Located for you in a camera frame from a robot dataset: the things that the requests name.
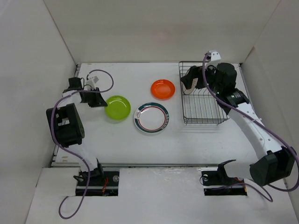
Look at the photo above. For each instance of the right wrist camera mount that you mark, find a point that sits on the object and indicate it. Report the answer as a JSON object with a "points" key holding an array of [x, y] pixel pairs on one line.
{"points": [[213, 56]]}

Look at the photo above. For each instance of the grey wire dish rack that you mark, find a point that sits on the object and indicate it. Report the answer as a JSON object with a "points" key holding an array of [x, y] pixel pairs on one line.
{"points": [[200, 108]]}

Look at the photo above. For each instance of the lime green plate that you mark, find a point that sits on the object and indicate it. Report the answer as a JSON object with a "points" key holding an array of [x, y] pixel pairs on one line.
{"points": [[118, 107]]}

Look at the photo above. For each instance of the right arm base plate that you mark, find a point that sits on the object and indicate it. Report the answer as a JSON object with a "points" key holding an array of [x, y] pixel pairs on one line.
{"points": [[216, 185]]}

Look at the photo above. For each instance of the white plate green red rim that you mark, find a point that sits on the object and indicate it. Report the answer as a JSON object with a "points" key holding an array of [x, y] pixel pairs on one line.
{"points": [[151, 118]]}

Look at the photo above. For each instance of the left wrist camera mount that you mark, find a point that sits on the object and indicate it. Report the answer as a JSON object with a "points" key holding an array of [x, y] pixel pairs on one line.
{"points": [[92, 80]]}

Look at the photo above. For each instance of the white plate orange sunburst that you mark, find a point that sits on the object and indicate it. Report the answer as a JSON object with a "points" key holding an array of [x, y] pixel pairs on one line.
{"points": [[191, 85]]}

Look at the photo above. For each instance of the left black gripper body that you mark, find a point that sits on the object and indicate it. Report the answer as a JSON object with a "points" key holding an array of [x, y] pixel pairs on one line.
{"points": [[90, 96]]}

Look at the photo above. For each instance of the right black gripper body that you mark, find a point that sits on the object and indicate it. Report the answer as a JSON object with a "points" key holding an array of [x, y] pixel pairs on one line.
{"points": [[213, 85]]}

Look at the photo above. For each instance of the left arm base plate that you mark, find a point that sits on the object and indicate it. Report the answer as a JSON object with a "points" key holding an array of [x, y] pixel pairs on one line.
{"points": [[108, 186]]}

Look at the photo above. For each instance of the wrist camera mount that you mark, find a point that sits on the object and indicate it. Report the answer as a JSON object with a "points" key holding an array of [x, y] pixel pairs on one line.
{"points": [[213, 56], [92, 80]]}

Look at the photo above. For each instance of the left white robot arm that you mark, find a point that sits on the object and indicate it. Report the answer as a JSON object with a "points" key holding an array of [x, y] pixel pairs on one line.
{"points": [[67, 129]]}

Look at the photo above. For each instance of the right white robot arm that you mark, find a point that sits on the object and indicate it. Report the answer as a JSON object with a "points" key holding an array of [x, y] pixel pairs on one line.
{"points": [[275, 157]]}

